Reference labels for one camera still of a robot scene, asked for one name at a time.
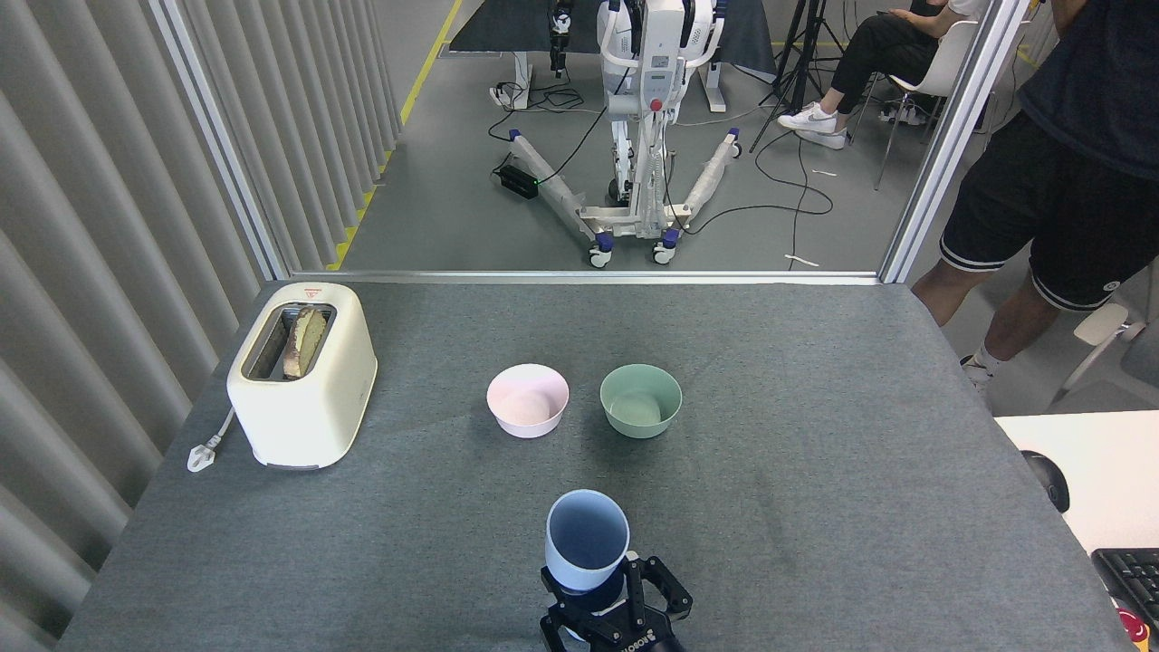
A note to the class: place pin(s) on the grey office chair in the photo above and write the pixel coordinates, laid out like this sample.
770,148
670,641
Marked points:
1100,326

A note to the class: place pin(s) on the black computer mouse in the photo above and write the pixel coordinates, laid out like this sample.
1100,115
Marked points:
1050,480

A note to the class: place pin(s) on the green bowl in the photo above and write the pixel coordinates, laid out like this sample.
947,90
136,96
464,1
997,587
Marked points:
640,405

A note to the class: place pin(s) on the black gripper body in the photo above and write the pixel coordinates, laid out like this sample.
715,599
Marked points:
629,641

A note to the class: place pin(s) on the white desk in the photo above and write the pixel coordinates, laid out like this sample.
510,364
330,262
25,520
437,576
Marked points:
1105,471

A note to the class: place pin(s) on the silver frame rail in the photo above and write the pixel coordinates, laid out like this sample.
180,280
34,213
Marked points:
589,277

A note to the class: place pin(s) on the white plastic chair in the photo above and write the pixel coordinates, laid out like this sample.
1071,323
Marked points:
946,63

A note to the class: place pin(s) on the dark covered table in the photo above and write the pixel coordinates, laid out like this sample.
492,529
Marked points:
507,27

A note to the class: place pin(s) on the black tripod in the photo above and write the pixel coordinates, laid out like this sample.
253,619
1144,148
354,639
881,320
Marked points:
801,54

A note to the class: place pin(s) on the seated person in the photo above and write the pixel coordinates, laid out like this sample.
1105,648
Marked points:
874,50

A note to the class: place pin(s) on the red push button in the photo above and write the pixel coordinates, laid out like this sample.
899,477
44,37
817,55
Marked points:
1132,627

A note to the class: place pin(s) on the silver frame post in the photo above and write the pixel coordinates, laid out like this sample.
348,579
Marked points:
951,136
222,145

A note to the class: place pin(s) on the black keyboard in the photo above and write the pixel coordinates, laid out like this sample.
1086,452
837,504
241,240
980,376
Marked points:
1134,580

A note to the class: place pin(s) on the standing person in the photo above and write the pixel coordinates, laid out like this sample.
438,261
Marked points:
1077,163

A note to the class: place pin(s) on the white stand on wheels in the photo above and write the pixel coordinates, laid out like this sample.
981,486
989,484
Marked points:
654,81

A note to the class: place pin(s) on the cream white toaster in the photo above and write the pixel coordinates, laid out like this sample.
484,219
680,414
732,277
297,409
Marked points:
308,417

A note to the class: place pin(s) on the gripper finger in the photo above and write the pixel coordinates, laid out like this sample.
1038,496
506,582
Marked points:
552,625
675,599

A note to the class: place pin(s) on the pink bowl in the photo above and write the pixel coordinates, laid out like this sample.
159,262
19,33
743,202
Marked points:
528,403

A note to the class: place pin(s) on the toasted bread slice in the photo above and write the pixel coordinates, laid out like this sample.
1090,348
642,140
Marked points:
306,340

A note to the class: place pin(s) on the black robot arm on stand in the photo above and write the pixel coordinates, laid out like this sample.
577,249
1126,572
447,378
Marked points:
560,36

